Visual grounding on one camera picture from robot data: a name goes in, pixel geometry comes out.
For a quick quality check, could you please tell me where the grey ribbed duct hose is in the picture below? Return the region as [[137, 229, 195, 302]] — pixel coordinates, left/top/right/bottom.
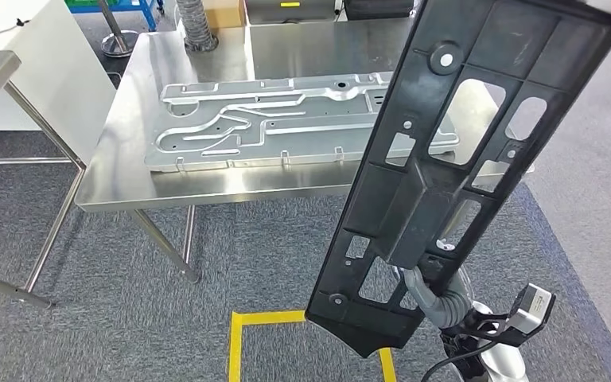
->
[[174, 0, 220, 53]]

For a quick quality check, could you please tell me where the thin black cable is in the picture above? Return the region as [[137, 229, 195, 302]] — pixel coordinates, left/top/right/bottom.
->
[[0, 18, 33, 46]]

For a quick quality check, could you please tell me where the stainless steel workbench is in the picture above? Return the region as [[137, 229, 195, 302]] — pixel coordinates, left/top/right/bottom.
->
[[74, 18, 536, 284]]

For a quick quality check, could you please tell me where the silver stamped metal plate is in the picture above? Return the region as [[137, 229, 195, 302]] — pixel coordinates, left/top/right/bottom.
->
[[144, 71, 461, 174]]

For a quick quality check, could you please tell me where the brown cardboard box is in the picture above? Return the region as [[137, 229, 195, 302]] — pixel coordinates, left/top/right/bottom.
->
[[202, 0, 247, 30]]

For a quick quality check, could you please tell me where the blue metal cart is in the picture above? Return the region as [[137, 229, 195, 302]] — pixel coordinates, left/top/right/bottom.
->
[[64, 0, 165, 32]]

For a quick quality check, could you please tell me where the black carry case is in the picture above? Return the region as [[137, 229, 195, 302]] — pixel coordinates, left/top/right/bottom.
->
[[342, 0, 418, 21]]

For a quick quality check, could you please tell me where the black plastic panel part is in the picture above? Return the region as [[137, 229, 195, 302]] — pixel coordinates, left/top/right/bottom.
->
[[305, 0, 611, 360]]

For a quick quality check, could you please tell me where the white cabinet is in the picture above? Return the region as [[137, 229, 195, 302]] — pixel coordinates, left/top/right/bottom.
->
[[0, 0, 119, 167]]

